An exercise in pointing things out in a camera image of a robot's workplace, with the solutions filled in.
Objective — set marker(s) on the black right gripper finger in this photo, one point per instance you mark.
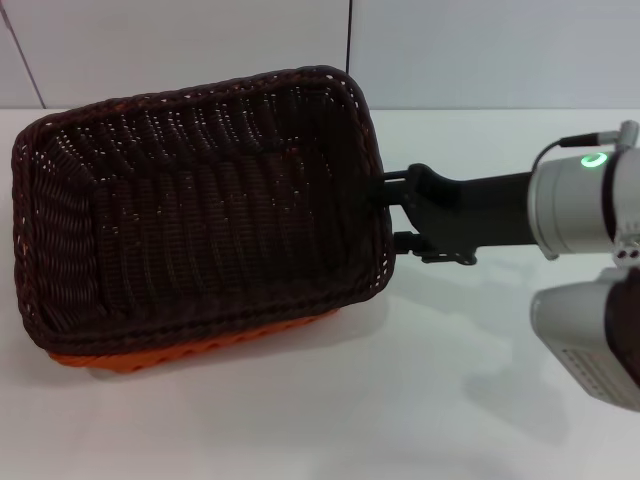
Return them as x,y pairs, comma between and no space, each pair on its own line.
412,245
392,176

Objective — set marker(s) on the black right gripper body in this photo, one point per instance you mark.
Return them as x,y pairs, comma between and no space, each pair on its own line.
475,210

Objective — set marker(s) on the dark brown woven basket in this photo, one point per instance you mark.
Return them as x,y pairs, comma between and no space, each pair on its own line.
200,210

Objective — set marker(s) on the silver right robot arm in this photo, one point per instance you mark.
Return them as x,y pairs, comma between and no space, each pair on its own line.
570,205

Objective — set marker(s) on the orange woven basket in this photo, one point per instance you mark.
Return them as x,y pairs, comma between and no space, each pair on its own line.
200,353

